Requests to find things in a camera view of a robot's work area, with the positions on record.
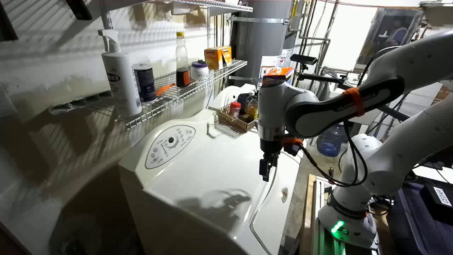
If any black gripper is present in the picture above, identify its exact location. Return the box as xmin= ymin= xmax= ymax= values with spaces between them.
xmin=258 ymin=139 xmax=285 ymax=184

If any white top-load washing machine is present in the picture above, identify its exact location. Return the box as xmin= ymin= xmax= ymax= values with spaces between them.
xmin=118 ymin=109 xmax=304 ymax=255

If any red lid jar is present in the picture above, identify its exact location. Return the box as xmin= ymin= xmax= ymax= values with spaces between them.
xmin=228 ymin=100 xmax=242 ymax=119

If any blue water jug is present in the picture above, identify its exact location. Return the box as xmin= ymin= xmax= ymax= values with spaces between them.
xmin=316 ymin=123 xmax=351 ymax=158

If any oval washer control panel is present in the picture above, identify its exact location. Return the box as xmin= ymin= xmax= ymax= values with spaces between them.
xmin=143 ymin=123 xmax=197 ymax=171

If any white jar purple lid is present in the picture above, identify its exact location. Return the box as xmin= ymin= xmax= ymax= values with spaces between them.
xmin=190 ymin=59 xmax=211 ymax=82

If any orange cardboard box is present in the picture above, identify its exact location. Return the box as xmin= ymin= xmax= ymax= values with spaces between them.
xmin=203 ymin=45 xmax=234 ymax=72

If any small orange object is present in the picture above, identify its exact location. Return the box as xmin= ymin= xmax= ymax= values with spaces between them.
xmin=154 ymin=83 xmax=177 ymax=99

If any clear bottle brown liquid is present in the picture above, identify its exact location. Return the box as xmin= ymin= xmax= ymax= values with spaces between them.
xmin=174 ymin=29 xmax=193 ymax=89

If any dark blue can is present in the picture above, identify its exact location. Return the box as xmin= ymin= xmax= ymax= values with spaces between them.
xmin=132 ymin=61 xmax=157 ymax=103

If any white pump bottle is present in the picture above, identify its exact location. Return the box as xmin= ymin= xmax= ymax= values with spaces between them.
xmin=98 ymin=28 xmax=144 ymax=119

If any black box white label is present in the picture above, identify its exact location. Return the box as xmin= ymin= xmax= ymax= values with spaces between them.
xmin=419 ymin=181 xmax=453 ymax=226

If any dark framed picture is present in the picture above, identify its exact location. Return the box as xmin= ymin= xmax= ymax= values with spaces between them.
xmin=355 ymin=7 xmax=423 ymax=72

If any black orange wrist camera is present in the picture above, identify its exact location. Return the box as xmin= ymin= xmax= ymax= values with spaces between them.
xmin=280 ymin=136 xmax=304 ymax=157

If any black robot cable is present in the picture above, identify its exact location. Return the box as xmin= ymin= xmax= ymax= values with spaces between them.
xmin=299 ymin=119 xmax=370 ymax=188

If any black stereo camera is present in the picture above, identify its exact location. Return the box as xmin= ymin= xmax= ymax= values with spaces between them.
xmin=289 ymin=52 xmax=320 ymax=66

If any white wire shelf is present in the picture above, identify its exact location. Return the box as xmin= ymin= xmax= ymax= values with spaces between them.
xmin=48 ymin=58 xmax=249 ymax=130

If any gray metal duct pipe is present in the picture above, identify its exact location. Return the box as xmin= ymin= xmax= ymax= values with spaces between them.
xmin=235 ymin=0 xmax=295 ymax=82

